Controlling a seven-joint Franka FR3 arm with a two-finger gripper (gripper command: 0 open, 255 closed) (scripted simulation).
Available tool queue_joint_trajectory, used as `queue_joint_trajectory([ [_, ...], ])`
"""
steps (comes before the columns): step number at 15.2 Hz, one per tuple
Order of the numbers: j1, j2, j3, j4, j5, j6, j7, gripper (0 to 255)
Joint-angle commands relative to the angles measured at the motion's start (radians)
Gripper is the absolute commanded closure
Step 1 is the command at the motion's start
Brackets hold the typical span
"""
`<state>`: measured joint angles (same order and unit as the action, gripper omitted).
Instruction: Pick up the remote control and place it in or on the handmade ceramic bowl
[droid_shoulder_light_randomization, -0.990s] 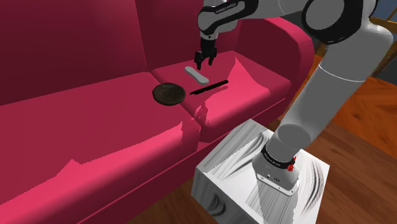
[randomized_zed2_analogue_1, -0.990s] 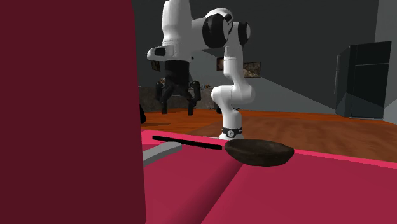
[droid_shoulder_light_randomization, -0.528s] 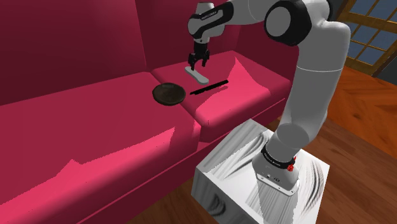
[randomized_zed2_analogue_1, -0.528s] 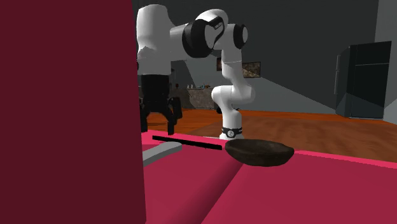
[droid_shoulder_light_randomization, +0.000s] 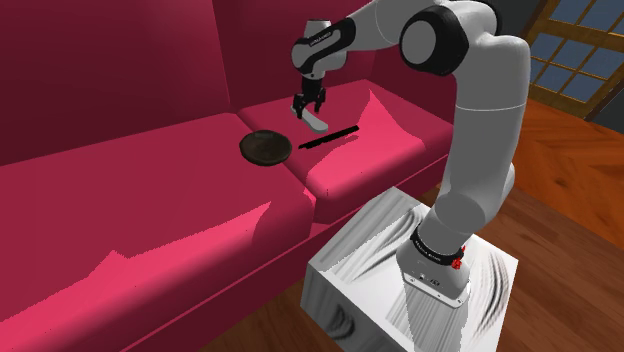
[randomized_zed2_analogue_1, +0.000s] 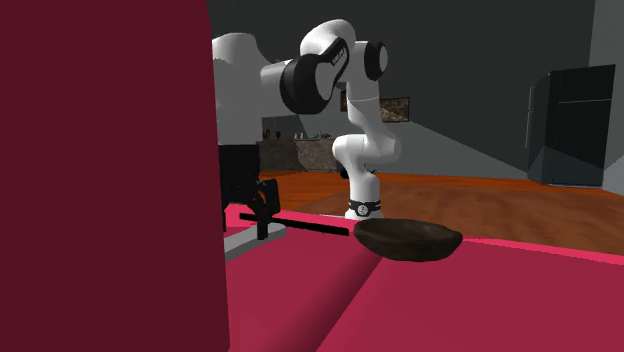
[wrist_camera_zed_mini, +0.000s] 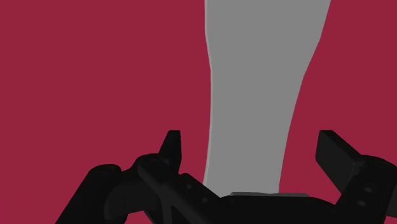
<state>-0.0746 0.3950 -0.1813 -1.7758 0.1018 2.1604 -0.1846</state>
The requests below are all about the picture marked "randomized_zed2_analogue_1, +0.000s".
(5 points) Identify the dark grey refrigerator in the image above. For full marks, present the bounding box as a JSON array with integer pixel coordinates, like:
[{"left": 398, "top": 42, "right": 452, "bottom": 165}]
[{"left": 524, "top": 64, "right": 617, "bottom": 188}]

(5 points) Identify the brown wall picture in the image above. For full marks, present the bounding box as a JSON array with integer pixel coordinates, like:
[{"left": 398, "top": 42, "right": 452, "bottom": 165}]
[{"left": 339, "top": 89, "right": 411, "bottom": 125}]

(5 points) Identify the dark brown bowl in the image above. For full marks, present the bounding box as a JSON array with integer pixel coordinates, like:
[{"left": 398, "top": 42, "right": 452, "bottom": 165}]
[{"left": 352, "top": 217, "right": 464, "bottom": 263}]

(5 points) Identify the grey flat book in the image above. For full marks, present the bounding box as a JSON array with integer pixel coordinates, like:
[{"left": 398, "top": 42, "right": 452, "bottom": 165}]
[{"left": 223, "top": 223, "right": 288, "bottom": 263}]

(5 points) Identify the dark kitchen counter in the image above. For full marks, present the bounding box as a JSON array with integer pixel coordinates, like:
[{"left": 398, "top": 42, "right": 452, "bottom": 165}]
[{"left": 257, "top": 128, "right": 344, "bottom": 173}]

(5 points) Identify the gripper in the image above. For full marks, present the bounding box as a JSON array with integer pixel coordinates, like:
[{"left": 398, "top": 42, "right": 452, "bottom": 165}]
[{"left": 217, "top": 144, "right": 282, "bottom": 241}]

